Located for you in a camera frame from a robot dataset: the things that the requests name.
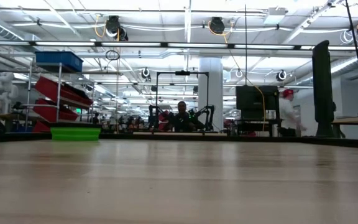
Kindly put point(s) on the person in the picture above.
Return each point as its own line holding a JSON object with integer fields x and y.
{"x": 287, "y": 112}
{"x": 182, "y": 119}

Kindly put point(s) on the black monitor cabinet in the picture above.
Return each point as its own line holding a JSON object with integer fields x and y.
{"x": 253, "y": 99}

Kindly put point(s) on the white ceiling box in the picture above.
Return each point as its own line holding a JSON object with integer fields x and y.
{"x": 275, "y": 17}

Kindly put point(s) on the black background robot arm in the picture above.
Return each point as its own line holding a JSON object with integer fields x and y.
{"x": 154, "y": 113}
{"x": 208, "y": 112}

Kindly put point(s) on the white square pillar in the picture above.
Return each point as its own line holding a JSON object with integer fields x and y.
{"x": 211, "y": 81}

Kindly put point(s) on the black gantry stand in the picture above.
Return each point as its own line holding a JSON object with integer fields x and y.
{"x": 182, "y": 73}

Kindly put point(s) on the green square plastic bin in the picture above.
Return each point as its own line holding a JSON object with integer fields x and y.
{"x": 73, "y": 133}

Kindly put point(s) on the tall black panel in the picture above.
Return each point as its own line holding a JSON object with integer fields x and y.
{"x": 322, "y": 87}

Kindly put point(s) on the long ceiling light strip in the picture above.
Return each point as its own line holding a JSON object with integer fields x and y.
{"x": 129, "y": 44}

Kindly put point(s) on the blue plastic storage bin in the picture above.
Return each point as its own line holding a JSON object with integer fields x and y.
{"x": 57, "y": 59}

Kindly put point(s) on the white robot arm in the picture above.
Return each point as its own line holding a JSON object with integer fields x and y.
{"x": 3, "y": 90}

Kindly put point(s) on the black aluminium table frame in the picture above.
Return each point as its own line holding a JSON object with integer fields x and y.
{"x": 11, "y": 137}

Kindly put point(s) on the red plastic storage bin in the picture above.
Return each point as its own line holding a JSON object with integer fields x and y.
{"x": 51, "y": 88}
{"x": 48, "y": 112}
{"x": 40, "y": 127}

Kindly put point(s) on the wooden table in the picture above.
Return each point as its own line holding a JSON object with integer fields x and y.
{"x": 353, "y": 119}

